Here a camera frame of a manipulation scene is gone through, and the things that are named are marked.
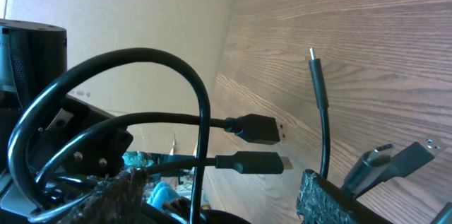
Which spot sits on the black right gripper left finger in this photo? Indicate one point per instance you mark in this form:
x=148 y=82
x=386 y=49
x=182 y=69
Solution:
x=115 y=200

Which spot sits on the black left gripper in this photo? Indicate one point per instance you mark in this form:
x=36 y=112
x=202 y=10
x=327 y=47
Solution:
x=88 y=139

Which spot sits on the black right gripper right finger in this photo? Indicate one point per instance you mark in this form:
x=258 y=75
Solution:
x=320 y=201

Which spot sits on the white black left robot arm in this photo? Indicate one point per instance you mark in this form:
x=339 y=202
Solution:
x=32 y=56

